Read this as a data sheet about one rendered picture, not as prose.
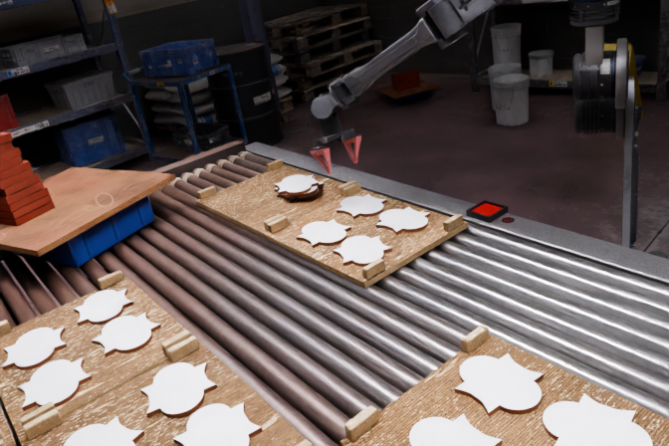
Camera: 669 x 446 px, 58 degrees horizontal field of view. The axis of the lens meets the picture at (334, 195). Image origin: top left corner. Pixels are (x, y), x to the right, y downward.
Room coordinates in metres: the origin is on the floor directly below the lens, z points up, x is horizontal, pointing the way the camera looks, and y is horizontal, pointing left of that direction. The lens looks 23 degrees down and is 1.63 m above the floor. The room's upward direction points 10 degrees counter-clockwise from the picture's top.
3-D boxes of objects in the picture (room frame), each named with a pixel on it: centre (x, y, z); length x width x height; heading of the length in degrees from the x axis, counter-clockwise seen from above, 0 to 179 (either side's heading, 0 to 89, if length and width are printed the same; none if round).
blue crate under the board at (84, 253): (1.70, 0.77, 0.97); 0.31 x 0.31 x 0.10; 57
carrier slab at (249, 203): (1.75, 0.18, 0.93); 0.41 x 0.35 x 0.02; 36
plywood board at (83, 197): (1.73, 0.83, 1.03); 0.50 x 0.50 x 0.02; 57
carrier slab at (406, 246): (1.41, -0.06, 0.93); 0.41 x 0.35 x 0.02; 35
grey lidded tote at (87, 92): (5.45, 2.05, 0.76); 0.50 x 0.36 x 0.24; 139
